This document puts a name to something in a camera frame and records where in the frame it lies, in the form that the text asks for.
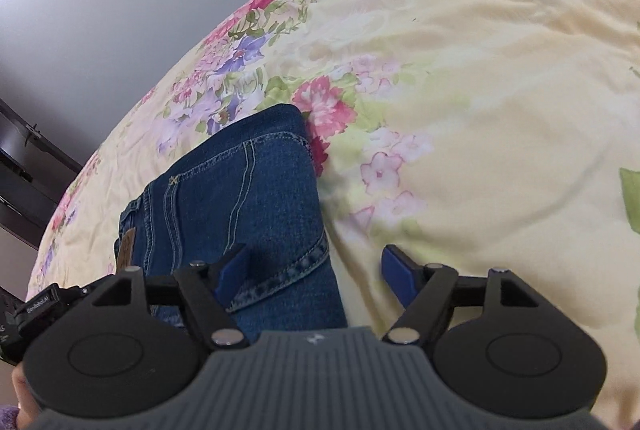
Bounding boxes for blue denim pants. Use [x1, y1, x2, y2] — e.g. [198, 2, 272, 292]
[114, 104, 349, 344]

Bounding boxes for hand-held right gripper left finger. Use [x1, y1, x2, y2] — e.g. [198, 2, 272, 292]
[92, 244, 252, 351]

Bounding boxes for person's left forearm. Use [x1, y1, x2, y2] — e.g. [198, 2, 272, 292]
[0, 362, 39, 430]

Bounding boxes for floral yellow blanket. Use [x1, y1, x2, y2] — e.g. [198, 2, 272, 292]
[25, 0, 640, 430]

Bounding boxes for dark wooden furniture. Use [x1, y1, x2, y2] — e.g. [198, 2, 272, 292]
[0, 99, 84, 252]

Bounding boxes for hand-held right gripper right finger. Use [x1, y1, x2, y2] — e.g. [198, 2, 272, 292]
[381, 245, 545, 347]

